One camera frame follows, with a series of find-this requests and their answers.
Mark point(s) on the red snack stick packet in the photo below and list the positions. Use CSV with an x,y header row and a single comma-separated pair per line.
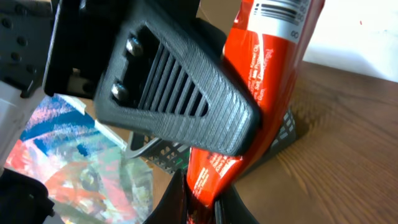
x,y
265,46

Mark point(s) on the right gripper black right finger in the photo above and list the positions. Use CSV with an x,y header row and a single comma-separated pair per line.
x,y
230,209

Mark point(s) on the finger of the black ribbed left gripper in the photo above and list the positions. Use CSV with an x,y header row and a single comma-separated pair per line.
x,y
167,77

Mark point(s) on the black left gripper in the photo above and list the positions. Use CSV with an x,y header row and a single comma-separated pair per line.
x,y
92,40

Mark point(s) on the grey plastic mesh basket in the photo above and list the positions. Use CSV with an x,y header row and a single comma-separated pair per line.
x,y
170,156

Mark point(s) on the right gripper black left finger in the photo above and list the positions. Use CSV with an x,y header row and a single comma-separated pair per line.
x,y
172,208

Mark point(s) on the colourful painted paper sheet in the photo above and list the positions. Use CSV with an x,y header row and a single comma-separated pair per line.
x,y
83,165

